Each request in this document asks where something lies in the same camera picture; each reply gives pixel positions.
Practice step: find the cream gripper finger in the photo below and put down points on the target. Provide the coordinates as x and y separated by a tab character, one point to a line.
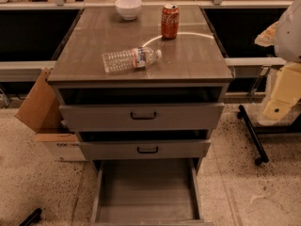
266	38
286	92

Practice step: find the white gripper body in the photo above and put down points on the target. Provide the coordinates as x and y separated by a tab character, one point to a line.
290	37

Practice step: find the clear plastic water bottle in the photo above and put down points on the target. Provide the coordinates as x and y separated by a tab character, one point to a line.
126	60

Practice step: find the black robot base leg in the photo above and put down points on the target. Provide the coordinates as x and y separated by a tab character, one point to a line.
262	158

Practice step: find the top grey drawer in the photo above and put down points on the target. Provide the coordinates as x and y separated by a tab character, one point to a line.
141	117

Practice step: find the grey drawer cabinet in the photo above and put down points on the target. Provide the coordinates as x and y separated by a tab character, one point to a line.
191	70

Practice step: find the open bottom grey drawer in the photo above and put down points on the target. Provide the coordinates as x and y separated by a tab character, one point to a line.
151	192

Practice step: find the red cola can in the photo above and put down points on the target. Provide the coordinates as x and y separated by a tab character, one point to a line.
170	21

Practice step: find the white ceramic bowl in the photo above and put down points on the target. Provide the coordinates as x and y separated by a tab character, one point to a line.
128	9

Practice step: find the brown cardboard box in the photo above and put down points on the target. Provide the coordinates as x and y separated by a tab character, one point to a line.
40	112

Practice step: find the black leg bottom left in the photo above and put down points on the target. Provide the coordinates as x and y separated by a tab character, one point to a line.
34	217

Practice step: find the metal frame rail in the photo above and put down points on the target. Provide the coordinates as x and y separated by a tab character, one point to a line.
250	74

